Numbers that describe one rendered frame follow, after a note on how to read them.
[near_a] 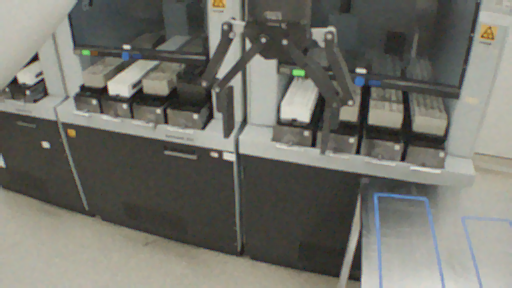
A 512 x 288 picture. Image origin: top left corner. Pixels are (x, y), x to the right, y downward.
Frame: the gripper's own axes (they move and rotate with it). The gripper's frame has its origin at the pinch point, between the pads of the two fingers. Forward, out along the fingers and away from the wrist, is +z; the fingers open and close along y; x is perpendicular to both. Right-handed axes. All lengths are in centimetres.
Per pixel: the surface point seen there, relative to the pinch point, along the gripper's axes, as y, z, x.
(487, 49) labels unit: 49, 6, 75
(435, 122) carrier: 37, 33, 74
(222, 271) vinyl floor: -38, 120, 61
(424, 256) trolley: 31, 38, 18
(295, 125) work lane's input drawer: -9, 39, 67
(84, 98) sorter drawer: -96, 40, 66
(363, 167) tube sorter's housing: 16, 51, 66
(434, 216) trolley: 35, 38, 32
